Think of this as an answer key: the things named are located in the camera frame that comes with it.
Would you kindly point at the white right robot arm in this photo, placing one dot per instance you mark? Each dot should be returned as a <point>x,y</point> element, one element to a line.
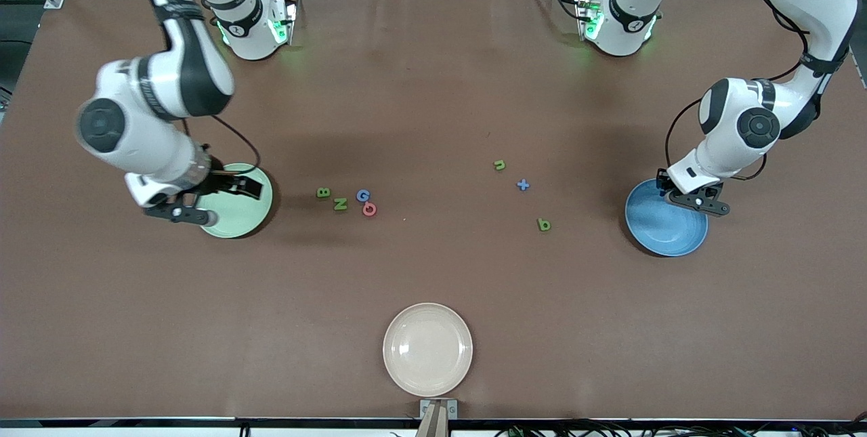
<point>145,149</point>

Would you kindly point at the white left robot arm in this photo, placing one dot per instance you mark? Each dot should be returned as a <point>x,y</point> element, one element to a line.
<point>728,146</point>

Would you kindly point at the green capital letter N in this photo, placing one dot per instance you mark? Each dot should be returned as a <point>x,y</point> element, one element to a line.
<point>340,204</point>

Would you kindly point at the brown table cover sheet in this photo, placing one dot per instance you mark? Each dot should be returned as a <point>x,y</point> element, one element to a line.
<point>433,85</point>

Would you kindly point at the pink capital letter Q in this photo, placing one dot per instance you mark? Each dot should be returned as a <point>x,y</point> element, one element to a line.
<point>364,209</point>

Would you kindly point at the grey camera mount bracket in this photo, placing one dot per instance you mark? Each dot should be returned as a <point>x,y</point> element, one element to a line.
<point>438,410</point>

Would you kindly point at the green small letter b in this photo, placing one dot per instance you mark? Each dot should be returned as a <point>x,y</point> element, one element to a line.
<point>543,226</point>

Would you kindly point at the blue plate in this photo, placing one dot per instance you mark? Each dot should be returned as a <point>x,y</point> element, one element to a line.
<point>660,230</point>

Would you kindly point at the beige plate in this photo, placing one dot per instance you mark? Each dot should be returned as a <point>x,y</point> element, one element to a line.
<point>427,349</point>

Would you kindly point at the mint green plate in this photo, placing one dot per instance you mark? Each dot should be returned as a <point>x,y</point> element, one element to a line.
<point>247,217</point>

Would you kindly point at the blue capital letter G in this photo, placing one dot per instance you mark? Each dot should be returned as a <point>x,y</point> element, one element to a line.
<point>359,196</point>

